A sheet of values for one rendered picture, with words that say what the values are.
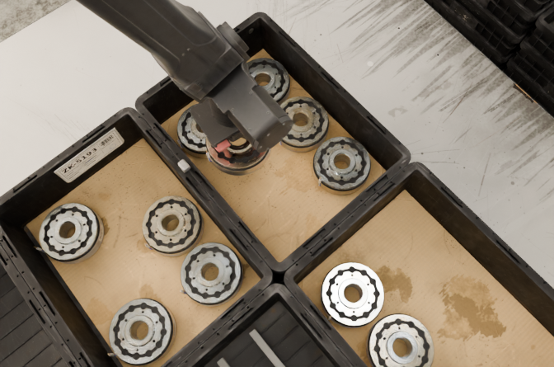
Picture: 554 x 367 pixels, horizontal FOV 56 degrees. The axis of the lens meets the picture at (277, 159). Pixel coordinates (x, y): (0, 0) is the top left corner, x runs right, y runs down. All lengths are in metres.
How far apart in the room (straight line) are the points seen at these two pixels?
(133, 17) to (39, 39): 0.98
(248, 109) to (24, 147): 0.76
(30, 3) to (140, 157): 1.53
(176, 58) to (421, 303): 0.61
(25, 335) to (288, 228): 0.48
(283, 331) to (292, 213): 0.20
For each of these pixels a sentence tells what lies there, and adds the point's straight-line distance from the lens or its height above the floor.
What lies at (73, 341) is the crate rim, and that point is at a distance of 0.87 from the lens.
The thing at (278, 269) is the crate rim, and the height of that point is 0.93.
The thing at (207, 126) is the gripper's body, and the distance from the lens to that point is 0.73.
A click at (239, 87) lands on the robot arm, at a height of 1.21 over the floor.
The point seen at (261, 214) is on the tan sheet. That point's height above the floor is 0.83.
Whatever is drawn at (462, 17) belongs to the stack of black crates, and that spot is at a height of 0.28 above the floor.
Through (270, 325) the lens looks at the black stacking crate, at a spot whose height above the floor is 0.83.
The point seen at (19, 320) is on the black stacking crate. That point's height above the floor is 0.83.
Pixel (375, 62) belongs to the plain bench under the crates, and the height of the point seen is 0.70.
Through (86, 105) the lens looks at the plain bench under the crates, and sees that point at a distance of 1.26.
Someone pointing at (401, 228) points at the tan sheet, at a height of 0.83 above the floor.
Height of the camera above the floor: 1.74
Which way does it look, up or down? 68 degrees down
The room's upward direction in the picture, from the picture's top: 5 degrees counter-clockwise
